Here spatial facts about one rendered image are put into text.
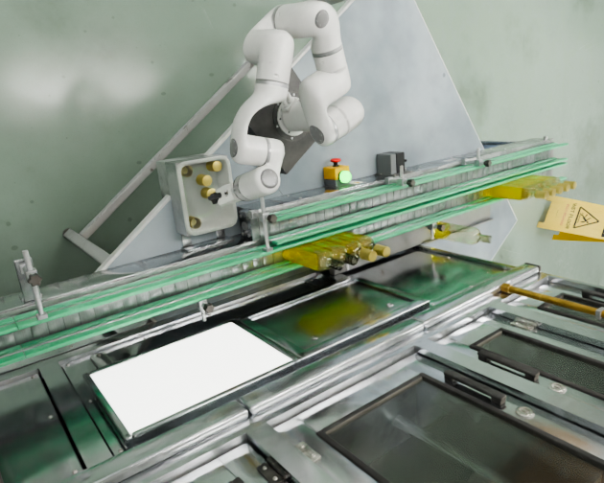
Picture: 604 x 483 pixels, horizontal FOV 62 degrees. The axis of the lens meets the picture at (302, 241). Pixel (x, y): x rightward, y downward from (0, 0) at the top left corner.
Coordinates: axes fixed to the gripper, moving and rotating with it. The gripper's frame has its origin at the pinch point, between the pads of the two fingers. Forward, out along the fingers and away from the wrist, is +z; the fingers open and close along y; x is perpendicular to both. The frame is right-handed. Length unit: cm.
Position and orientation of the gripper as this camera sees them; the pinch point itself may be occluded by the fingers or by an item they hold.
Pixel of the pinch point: (222, 195)
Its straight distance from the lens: 152.5
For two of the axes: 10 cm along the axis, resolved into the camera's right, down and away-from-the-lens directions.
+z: -5.4, 0.8, 8.4
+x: -2.6, -9.6, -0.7
